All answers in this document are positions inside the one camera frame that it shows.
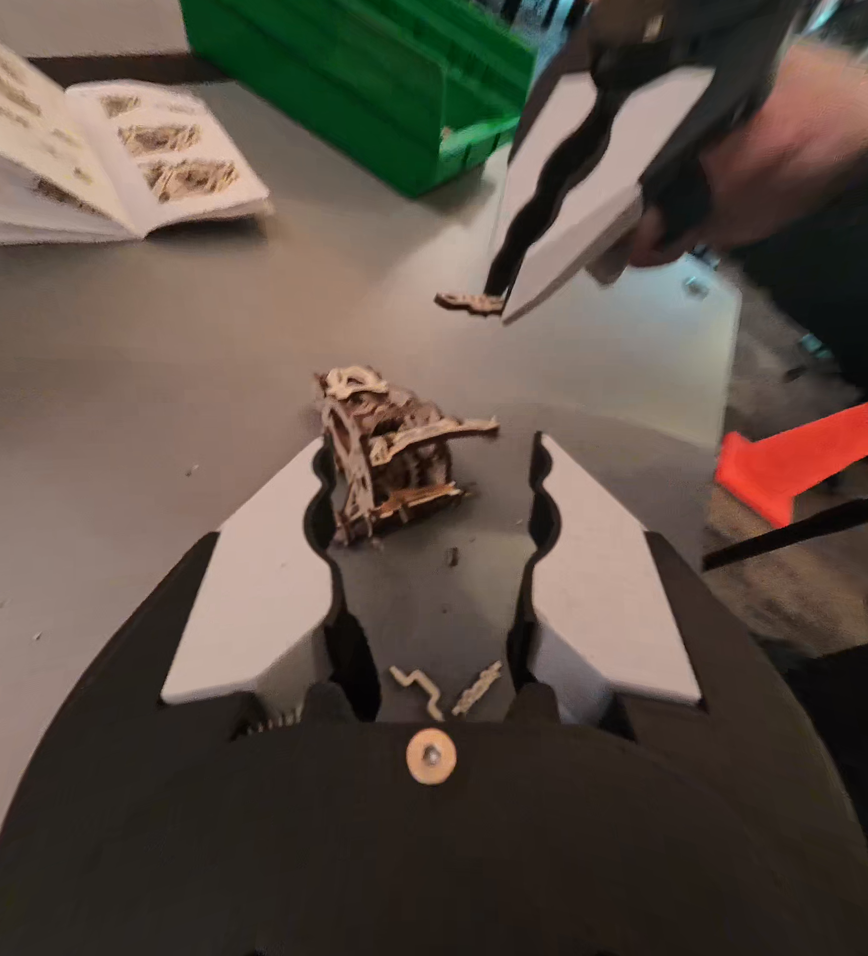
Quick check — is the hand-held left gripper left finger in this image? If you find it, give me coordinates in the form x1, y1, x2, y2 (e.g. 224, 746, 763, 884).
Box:
159, 437, 381, 723

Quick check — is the orange floor marker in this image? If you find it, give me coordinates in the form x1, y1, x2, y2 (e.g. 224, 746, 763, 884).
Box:
714, 402, 868, 529

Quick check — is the green plastic bin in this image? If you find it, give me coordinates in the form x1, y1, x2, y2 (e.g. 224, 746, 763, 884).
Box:
180, 0, 538, 199

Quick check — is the perforated wooden link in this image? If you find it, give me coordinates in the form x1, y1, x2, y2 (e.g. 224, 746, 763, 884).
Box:
434, 290, 507, 319

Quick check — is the person's right forearm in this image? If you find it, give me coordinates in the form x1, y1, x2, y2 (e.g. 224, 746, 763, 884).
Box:
733, 112, 868, 419

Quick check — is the person's right hand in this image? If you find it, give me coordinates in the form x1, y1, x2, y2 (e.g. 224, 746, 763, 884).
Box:
630, 46, 868, 270

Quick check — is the wooden mechanical model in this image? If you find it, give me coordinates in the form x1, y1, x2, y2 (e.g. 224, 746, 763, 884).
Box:
314, 364, 500, 546

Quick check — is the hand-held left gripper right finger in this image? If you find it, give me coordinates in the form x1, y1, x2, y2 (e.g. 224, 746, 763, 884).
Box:
507, 431, 705, 707

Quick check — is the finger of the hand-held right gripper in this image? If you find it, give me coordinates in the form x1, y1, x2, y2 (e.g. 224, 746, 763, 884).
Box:
501, 67, 716, 325
483, 73, 602, 297

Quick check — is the open instruction booklet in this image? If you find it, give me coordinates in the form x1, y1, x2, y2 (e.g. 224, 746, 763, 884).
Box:
0, 0, 274, 249

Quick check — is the black metal bar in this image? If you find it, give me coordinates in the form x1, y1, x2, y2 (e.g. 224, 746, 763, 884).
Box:
701, 484, 868, 574

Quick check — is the zigzag wooden piece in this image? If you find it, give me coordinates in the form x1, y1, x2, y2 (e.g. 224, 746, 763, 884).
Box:
389, 665, 447, 723

